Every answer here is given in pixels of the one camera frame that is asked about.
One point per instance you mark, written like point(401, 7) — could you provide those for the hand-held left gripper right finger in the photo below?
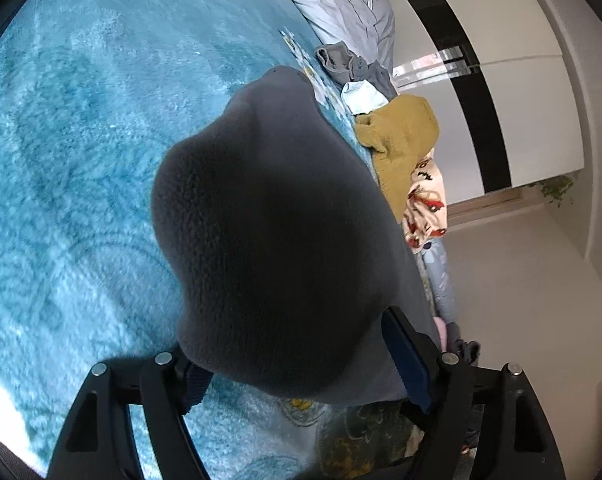
point(411, 360)

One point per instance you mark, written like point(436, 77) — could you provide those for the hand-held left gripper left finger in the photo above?
point(196, 387)

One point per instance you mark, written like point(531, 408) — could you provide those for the dark fleece garment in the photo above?
point(281, 235)

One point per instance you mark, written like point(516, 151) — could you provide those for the pink cloth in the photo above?
point(446, 332)

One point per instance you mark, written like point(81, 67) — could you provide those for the dark cloth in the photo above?
point(466, 351)

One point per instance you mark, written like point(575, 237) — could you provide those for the cream cartoon print garment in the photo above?
point(426, 200)

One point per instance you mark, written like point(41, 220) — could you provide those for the mustard knit sweater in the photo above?
point(401, 140)

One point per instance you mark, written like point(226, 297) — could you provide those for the green hanging plant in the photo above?
point(556, 190)

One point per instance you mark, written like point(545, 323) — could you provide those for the teal floral bed blanket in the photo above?
point(81, 160)

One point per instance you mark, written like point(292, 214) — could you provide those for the pale blue garment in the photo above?
point(363, 97)

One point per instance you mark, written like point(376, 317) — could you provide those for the white wardrobe with black stripe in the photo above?
point(521, 110)

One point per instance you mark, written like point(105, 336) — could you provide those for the grey garment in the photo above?
point(353, 67)

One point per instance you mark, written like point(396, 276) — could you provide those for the light blue floral duvet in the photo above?
point(341, 10)

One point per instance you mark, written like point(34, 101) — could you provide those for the pale wooden door frame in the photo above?
point(481, 206)

